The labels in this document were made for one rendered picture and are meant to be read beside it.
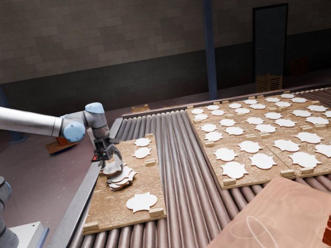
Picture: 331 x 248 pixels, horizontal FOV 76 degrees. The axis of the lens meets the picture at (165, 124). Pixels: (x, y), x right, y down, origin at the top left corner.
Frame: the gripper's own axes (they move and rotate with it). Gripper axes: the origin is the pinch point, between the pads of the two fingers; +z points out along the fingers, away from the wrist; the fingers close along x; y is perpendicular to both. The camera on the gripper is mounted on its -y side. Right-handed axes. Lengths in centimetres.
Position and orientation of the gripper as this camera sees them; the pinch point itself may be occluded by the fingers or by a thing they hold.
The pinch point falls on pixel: (113, 167)
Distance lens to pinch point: 116.2
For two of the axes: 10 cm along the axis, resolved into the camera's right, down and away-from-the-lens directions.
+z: 1.5, 9.2, 3.6
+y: -2.2, 3.8, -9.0
